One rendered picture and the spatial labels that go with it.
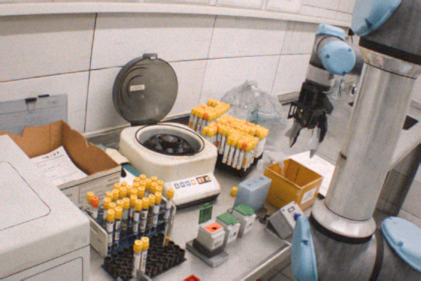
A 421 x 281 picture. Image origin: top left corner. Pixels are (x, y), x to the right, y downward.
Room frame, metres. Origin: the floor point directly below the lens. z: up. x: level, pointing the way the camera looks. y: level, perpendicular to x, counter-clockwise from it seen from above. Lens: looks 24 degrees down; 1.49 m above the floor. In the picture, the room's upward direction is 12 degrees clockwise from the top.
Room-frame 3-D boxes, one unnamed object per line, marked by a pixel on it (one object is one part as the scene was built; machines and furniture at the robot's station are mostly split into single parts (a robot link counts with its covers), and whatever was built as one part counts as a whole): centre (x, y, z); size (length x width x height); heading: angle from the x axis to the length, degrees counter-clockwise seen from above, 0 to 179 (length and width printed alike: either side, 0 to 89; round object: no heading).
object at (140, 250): (0.67, 0.08, 0.93); 0.17 x 0.09 x 0.11; 143
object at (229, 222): (0.82, -0.08, 0.91); 0.05 x 0.04 x 0.07; 53
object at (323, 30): (1.05, -0.24, 1.35); 0.09 x 0.08 x 0.11; 0
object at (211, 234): (0.76, -0.04, 0.92); 0.05 x 0.04 x 0.06; 52
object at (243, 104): (1.58, -0.08, 0.97); 0.26 x 0.17 x 0.19; 164
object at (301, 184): (1.07, -0.26, 0.92); 0.13 x 0.13 x 0.10; 50
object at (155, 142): (1.07, 0.11, 0.97); 0.15 x 0.15 x 0.07
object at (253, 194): (0.96, -0.14, 0.92); 0.10 x 0.07 x 0.10; 145
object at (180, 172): (1.06, 0.10, 0.94); 0.30 x 0.24 x 0.12; 44
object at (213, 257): (0.75, -0.04, 0.89); 0.09 x 0.05 x 0.04; 52
